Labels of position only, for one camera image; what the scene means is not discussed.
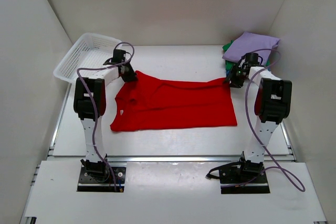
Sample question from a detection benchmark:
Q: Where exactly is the black cable at base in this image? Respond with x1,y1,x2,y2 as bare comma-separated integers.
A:
205,165,224,180

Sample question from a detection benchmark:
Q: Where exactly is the red t shirt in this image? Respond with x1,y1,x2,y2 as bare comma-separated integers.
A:
110,71,238,132

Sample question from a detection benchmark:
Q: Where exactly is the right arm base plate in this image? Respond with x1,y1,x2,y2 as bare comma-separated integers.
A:
219,161,270,195

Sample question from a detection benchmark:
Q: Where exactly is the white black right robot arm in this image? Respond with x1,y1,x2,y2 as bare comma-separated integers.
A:
224,49,292,178

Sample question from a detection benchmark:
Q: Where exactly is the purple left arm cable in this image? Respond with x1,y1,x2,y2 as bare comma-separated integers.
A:
77,41,135,193

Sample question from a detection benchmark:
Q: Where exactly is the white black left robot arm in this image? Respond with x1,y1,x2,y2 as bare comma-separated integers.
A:
73,48,137,183

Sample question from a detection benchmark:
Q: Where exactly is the lilac folded t shirt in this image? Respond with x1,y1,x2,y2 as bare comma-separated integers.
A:
222,32,280,65

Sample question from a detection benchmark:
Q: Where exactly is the green folded t shirt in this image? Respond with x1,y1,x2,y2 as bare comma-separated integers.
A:
222,40,270,72

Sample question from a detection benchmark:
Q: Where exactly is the white plastic basket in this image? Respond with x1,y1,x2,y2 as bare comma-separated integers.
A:
53,33,121,84

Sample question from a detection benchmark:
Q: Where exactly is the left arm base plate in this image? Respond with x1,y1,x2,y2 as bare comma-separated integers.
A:
77,166,127,193

